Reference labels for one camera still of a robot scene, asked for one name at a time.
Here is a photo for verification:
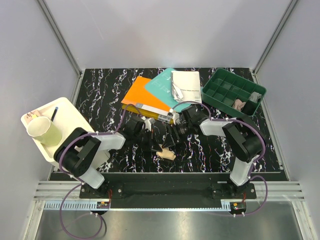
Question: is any grey underwear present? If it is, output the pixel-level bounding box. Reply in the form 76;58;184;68
248;91;262;103

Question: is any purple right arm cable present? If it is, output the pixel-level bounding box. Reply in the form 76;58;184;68
169;100;270;218

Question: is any blue black pen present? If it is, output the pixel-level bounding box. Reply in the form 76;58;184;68
50;106;59;122

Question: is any green paper cup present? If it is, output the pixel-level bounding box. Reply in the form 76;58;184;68
26;116;62;147

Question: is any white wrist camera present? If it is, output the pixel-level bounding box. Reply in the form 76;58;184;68
144;118;156;132
167;108;180;124

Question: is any pink sticky note pad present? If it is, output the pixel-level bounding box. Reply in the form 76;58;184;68
24;109;42;125

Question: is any white Canon safety booklet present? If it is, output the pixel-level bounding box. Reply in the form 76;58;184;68
170;70;202;103

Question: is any cream plastic bin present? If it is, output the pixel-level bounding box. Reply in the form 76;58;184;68
20;96;98;168

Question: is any green compartment tray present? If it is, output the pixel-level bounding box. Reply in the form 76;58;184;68
201;68;267;118

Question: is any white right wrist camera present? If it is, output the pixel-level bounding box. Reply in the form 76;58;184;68
167;108;180;124

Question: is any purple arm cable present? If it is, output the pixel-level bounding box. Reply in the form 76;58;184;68
169;100;270;218
59;104;145;237

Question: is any yellow binder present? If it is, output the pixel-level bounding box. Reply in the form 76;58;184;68
126;105;174;124

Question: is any orange folder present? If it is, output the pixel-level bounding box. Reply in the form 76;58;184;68
121;76;171;116

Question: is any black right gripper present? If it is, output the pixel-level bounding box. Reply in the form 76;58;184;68
162;122;193;149

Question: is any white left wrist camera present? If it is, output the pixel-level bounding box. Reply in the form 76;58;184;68
144;118;156;132

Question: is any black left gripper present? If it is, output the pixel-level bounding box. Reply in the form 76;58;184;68
133;129;162;152

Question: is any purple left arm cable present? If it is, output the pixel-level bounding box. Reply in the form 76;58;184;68
59;104;145;237

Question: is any pink rolled underwear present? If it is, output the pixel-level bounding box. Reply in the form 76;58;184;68
232;99;247;112

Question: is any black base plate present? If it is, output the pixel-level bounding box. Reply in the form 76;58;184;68
79;172;257;210

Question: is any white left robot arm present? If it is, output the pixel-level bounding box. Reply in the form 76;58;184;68
53;116;163;198

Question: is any beige underwear navy trim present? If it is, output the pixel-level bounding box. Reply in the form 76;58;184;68
156;148;176;161

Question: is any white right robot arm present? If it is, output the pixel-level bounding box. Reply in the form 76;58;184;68
162;105;266;199

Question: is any teal plastic board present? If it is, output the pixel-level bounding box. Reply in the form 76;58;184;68
145;68;196;113

